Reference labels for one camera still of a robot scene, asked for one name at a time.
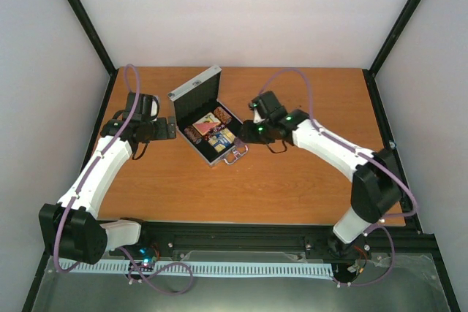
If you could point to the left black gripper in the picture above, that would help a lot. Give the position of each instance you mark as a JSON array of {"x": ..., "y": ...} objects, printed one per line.
[{"x": 163, "y": 133}]

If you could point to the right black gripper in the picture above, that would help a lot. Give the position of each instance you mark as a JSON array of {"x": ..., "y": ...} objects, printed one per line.
[{"x": 248, "y": 134}]

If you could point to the brown poker chip stack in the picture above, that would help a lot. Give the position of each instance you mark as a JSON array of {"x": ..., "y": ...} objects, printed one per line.
[
  {"x": 222, "y": 115},
  {"x": 193, "y": 134}
]

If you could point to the blue gold card deck box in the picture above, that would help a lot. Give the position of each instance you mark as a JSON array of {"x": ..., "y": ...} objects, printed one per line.
[{"x": 220, "y": 140}]

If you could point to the aluminium poker case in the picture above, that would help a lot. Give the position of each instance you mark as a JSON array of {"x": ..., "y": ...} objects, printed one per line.
[{"x": 194, "y": 99}]

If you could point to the red card deck box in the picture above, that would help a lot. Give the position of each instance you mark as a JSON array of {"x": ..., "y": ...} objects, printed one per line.
[{"x": 206, "y": 123}]

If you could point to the purple poker chip stack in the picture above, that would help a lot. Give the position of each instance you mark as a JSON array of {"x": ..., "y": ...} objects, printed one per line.
[{"x": 239, "y": 144}]

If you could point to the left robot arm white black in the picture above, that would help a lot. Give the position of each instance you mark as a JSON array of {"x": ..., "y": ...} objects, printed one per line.
[{"x": 95, "y": 188}]

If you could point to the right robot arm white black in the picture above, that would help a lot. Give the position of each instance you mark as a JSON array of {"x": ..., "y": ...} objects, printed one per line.
[{"x": 375, "y": 188}]

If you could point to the green lit circuit board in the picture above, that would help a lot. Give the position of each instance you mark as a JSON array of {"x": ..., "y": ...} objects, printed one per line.
[{"x": 147, "y": 258}]

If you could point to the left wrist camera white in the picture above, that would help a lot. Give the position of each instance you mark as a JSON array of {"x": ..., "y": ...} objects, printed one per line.
[{"x": 147, "y": 108}]

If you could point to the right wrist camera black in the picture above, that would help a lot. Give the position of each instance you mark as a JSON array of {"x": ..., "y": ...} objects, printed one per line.
[{"x": 266, "y": 107}]

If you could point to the light blue cable duct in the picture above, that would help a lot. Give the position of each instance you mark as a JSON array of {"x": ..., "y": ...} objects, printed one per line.
[{"x": 223, "y": 269}]

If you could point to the black aluminium frame rail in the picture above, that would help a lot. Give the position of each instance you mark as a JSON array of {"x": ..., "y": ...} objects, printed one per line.
[{"x": 171, "y": 239}]

